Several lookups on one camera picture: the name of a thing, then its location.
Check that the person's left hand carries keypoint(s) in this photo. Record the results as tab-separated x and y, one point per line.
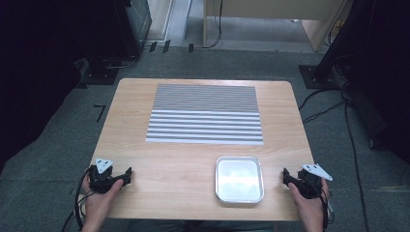
98	203

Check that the light wooden desk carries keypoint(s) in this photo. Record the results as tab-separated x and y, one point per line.
277	9

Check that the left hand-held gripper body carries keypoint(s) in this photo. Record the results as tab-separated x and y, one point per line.
100	175

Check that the dark cabinet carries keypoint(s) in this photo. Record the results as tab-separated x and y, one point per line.
139	19

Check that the person's right hand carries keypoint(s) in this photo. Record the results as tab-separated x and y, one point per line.
307	206

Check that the black tape strip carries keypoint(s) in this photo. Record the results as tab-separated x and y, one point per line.
190	48
166	46
152	46

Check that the square silver metal tray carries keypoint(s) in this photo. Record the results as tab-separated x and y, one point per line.
239	179

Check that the striped grey white placemat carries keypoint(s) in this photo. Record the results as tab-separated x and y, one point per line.
205	116

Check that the black stand base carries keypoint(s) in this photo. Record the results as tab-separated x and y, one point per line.
317	77
100	72

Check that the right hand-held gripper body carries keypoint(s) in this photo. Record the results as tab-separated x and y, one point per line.
309	183

